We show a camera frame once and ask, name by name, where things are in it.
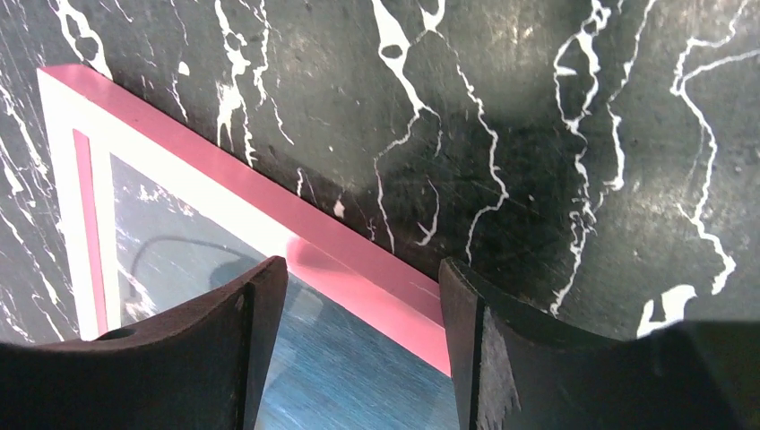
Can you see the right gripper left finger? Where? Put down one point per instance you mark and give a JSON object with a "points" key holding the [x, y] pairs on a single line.
{"points": [[199, 365]]}

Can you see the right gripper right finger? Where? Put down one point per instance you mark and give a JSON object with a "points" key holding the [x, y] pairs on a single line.
{"points": [[515, 367]]}

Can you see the landscape photo print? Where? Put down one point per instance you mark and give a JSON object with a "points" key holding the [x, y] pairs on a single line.
{"points": [[329, 369]]}

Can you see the pink wooden picture frame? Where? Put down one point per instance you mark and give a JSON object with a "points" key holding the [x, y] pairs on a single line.
{"points": [[90, 120]]}

